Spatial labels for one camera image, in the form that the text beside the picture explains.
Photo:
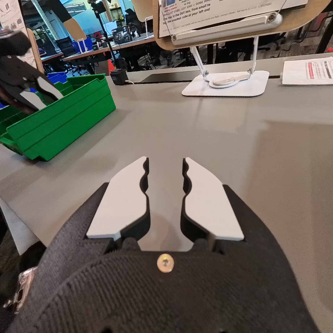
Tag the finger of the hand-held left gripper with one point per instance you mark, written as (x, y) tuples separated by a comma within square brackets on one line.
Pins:
[(49, 87), (32, 100)]

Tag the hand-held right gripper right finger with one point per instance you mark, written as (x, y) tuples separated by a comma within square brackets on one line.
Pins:
[(208, 208)]

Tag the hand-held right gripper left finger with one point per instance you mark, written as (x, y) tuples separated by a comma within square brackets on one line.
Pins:
[(119, 208)]

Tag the green plastic bin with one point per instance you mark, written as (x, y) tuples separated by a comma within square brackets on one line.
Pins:
[(67, 122)]

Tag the grey desk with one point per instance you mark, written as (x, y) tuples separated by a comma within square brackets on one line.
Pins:
[(208, 124)]

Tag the blue plastic bin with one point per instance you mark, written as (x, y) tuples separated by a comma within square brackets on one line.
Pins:
[(56, 76)]

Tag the wooden board with paper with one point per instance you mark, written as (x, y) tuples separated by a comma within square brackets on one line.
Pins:
[(35, 49)]

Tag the orange cone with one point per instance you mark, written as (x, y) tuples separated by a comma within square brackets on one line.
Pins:
[(109, 65)]

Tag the small black device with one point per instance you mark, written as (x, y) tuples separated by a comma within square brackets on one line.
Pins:
[(119, 76)]

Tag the long background table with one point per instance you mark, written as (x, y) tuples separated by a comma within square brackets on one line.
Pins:
[(124, 44)]

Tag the metal clip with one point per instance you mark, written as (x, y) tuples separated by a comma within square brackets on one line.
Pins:
[(22, 286)]

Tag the white document stand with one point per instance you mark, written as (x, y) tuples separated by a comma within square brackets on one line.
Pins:
[(247, 83)]

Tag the printed instruction sheet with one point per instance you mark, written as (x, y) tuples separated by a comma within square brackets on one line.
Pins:
[(208, 13)]

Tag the wooden stand board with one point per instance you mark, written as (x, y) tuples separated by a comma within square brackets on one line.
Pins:
[(307, 18)]

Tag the black camera tripod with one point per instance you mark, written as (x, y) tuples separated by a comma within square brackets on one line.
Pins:
[(104, 28)]

